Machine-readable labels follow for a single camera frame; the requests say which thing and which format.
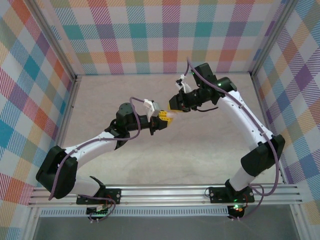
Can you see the white earbud charging case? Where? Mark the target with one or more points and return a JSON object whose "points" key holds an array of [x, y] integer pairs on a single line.
{"points": [[173, 114]]}

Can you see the aluminium floor side rail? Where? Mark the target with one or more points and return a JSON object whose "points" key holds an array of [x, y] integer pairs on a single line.
{"points": [[268, 130], [63, 130]]}

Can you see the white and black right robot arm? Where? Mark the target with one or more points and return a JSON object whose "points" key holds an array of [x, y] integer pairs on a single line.
{"points": [[245, 117]]}

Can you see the aluminium frame post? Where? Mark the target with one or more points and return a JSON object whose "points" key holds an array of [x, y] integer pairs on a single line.
{"points": [[53, 42], [32, 225], [273, 37], [297, 222]]}

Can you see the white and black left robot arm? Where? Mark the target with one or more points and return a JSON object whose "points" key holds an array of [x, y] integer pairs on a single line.
{"points": [[87, 147]]}

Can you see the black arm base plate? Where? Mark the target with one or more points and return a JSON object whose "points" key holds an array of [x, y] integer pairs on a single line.
{"points": [[217, 195], [115, 195]]}

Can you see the wide aluminium base rail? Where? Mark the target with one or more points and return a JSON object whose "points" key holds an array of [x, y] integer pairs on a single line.
{"points": [[165, 195]]}

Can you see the black controller board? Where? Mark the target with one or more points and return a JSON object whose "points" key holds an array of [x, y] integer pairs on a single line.
{"points": [[100, 212], [237, 212]]}

